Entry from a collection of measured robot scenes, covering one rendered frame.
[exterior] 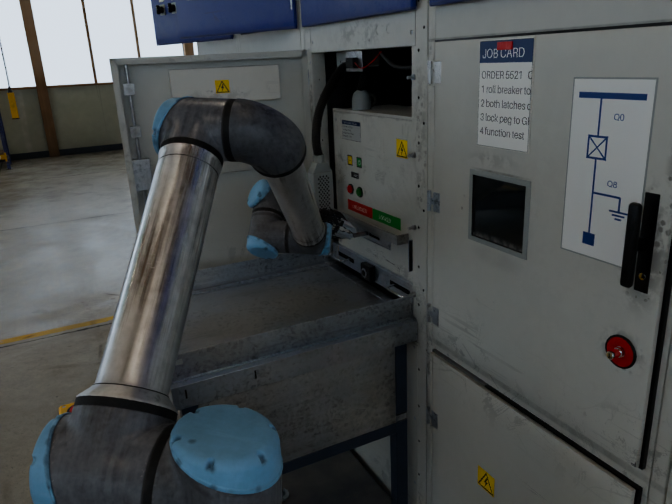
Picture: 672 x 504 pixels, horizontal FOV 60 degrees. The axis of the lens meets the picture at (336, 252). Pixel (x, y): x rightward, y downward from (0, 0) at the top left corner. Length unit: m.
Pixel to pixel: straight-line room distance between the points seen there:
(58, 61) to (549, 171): 11.86
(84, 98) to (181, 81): 10.63
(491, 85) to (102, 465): 0.96
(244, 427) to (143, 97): 1.36
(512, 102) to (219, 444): 0.81
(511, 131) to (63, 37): 11.78
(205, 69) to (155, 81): 0.16
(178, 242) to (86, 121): 11.65
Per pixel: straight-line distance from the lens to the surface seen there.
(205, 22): 2.43
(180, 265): 0.98
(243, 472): 0.81
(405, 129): 1.64
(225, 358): 1.47
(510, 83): 1.22
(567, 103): 1.12
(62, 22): 12.69
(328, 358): 1.55
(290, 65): 2.07
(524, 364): 1.32
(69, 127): 12.60
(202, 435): 0.85
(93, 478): 0.89
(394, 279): 1.78
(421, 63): 1.49
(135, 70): 2.01
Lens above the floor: 1.55
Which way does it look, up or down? 18 degrees down
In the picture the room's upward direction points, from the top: 3 degrees counter-clockwise
